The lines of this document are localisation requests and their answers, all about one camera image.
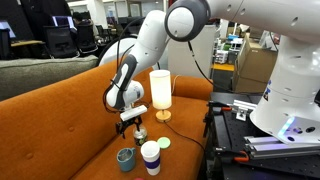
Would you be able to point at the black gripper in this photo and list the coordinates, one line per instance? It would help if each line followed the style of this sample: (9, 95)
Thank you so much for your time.
(128, 124)

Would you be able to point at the clear glass container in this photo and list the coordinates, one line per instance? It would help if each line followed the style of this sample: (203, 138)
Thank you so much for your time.
(140, 138)

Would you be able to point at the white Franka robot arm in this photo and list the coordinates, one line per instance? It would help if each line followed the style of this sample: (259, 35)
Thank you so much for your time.
(293, 83)

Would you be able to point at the orange fabric sofa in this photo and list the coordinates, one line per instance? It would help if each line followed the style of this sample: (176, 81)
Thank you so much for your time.
(60, 126)

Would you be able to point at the grey fabric sofa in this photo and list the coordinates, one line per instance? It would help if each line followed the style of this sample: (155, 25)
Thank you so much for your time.
(43, 76)

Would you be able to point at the teal ceramic mug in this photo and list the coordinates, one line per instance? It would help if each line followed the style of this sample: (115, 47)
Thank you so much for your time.
(126, 161)

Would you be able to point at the white cup purple band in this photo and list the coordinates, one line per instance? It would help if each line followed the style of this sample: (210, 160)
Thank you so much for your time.
(150, 156)

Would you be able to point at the green round lid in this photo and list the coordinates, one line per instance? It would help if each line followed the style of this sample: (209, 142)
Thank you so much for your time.
(163, 143)

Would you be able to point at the white cylinder table lamp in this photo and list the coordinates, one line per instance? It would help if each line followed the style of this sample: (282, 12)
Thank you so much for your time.
(160, 88)

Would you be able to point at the black orange bar clamp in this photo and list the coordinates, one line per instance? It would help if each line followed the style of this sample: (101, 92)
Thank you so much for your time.
(241, 157)
(221, 107)

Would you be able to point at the black perforated robot table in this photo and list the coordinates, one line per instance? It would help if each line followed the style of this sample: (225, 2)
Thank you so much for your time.
(233, 133)

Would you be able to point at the black office chair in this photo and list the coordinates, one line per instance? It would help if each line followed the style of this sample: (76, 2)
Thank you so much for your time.
(86, 36)
(60, 41)

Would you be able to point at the white panel board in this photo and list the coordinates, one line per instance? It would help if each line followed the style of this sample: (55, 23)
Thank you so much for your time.
(200, 50)

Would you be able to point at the lit desktop monitor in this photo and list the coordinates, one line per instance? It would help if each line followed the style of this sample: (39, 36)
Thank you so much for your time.
(63, 21)

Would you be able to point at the tall cardboard box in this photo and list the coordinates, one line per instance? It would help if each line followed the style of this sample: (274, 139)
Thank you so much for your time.
(253, 63)

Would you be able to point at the aluminium extrusion rails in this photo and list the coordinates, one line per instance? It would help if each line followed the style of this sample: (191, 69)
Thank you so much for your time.
(280, 146)

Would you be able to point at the aluminium corner bracket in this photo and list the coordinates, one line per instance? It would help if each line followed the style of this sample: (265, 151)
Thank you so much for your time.
(243, 108)

